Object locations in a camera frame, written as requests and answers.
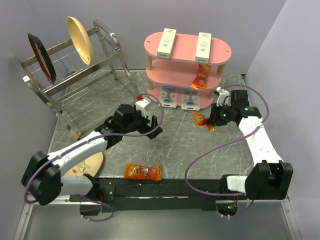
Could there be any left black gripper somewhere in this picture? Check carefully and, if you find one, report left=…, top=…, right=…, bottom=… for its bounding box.
left=121, top=106, right=163, bottom=139

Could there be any orange razor bag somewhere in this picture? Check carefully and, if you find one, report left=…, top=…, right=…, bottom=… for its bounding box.
left=192, top=111, right=216, bottom=132
left=191, top=64, right=212, bottom=91
left=124, top=163, right=162, bottom=181

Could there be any blue razor blister pack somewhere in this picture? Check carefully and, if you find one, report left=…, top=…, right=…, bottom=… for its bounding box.
left=181, top=88, right=200, bottom=111
left=159, top=85, right=178, bottom=108

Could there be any pink three-tier shelf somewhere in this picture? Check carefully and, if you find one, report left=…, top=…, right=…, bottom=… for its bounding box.
left=144, top=32, right=232, bottom=109

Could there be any white razor box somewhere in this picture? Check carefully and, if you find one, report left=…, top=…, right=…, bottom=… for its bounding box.
left=157, top=28, right=177, bottom=59
left=194, top=32, right=212, bottom=64

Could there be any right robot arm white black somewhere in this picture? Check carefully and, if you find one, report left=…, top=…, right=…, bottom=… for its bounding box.
left=207, top=87, right=294, bottom=200

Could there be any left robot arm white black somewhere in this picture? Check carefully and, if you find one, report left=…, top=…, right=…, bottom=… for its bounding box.
left=21, top=104, right=163, bottom=206

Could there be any orange razor bag front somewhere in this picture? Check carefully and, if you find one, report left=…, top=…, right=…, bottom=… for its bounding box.
left=124, top=163, right=162, bottom=181

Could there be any bird painted wooden plate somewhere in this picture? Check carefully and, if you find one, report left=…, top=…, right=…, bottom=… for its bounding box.
left=64, top=152, right=104, bottom=177

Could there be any metal dish rack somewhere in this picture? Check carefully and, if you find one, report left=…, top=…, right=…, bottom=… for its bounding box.
left=12, top=19, right=139, bottom=140

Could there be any yellow wooden plate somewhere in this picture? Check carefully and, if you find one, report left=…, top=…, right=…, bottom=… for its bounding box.
left=66, top=16, right=95, bottom=65

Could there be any black red plate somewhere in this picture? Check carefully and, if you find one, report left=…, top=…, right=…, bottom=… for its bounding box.
left=27, top=33, right=57, bottom=85

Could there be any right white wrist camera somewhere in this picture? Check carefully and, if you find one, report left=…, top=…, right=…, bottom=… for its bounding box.
left=214, top=86, right=230, bottom=107

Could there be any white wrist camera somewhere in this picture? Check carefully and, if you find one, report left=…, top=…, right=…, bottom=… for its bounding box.
left=134, top=93, right=151, bottom=118
left=214, top=86, right=230, bottom=107

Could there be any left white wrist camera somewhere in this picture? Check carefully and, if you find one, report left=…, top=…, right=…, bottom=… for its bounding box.
left=134, top=93, right=151, bottom=118

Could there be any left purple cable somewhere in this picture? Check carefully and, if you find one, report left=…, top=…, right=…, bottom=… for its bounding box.
left=24, top=92, right=165, bottom=222

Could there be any purple cable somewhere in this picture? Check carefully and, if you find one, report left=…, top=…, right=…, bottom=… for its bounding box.
left=24, top=92, right=165, bottom=222
left=184, top=84, right=270, bottom=221

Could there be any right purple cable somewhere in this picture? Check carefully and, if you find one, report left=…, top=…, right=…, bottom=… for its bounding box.
left=184, top=84, right=270, bottom=221

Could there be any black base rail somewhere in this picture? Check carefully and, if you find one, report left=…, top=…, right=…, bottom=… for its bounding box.
left=69, top=178, right=247, bottom=217

